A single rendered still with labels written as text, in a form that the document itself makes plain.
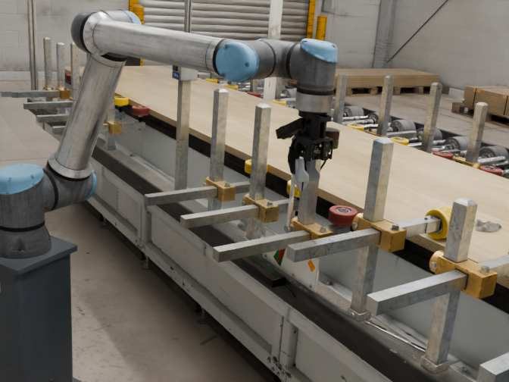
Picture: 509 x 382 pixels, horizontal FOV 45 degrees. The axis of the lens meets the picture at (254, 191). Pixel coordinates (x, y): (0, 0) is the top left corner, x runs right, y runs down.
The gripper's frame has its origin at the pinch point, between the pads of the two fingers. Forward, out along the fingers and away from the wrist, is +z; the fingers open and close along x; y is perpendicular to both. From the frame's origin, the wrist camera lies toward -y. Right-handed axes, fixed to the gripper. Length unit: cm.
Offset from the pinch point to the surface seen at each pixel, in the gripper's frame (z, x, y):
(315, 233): 13.8, 5.3, 2.1
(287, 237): 14.5, -2.3, -0.3
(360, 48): 46, 725, -749
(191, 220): 16.3, -18.0, -24.9
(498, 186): 10, 88, 0
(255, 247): 15.3, -12.7, 0.1
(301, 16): -7, 583, -756
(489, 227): 10, 46, 26
